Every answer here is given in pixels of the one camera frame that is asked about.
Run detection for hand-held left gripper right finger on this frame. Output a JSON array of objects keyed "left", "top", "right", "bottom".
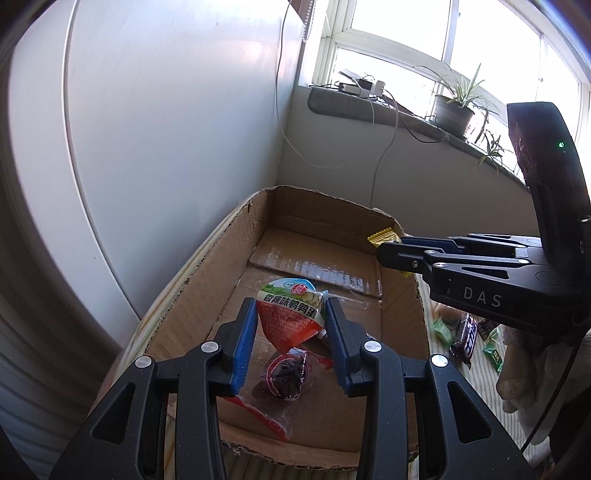
[{"left": 324, "top": 298, "right": 539, "bottom": 480}]

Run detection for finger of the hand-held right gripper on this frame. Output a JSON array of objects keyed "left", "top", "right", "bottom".
[
  {"left": 376, "top": 243, "right": 532, "bottom": 277},
  {"left": 401, "top": 233, "right": 541, "bottom": 258}
]

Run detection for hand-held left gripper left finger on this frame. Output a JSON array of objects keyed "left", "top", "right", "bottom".
[{"left": 48, "top": 298, "right": 258, "bottom": 480}]

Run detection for yellow snack packet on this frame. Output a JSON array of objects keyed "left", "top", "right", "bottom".
[{"left": 367, "top": 228, "right": 414, "bottom": 278}]

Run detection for red egg snack packet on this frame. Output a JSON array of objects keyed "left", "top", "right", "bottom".
[{"left": 256, "top": 277, "right": 329, "bottom": 354}]

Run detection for green snack packet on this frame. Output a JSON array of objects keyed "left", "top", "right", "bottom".
[{"left": 482, "top": 328, "right": 506, "bottom": 372}]

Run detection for brown cardboard box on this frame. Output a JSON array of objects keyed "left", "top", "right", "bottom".
[{"left": 139, "top": 185, "right": 430, "bottom": 469}]

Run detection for dark chocolate bar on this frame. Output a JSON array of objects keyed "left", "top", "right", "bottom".
[{"left": 450, "top": 314, "right": 481, "bottom": 370}]

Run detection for clear red-edged cake packet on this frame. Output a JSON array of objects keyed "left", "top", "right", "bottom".
[{"left": 228, "top": 347, "right": 335, "bottom": 441}]

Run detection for light green candy packet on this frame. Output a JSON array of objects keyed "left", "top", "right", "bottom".
[{"left": 431, "top": 318, "right": 458, "bottom": 348}]

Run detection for potted spider plant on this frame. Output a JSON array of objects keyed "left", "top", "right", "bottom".
[{"left": 413, "top": 65, "right": 499, "bottom": 141}]

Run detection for white power strip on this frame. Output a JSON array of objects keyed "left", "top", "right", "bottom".
[{"left": 355, "top": 79, "right": 387, "bottom": 99}]

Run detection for long white cable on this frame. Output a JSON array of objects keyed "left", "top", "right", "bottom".
[
  {"left": 368, "top": 90, "right": 400, "bottom": 208},
  {"left": 274, "top": 0, "right": 398, "bottom": 169}
]

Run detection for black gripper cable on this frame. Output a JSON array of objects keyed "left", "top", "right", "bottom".
[{"left": 522, "top": 332, "right": 583, "bottom": 453}]

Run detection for thin black cable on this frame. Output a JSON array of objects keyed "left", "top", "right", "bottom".
[{"left": 394, "top": 104, "right": 444, "bottom": 144}]

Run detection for white window frame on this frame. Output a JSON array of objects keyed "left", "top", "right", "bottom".
[{"left": 295, "top": 0, "right": 591, "bottom": 139}]

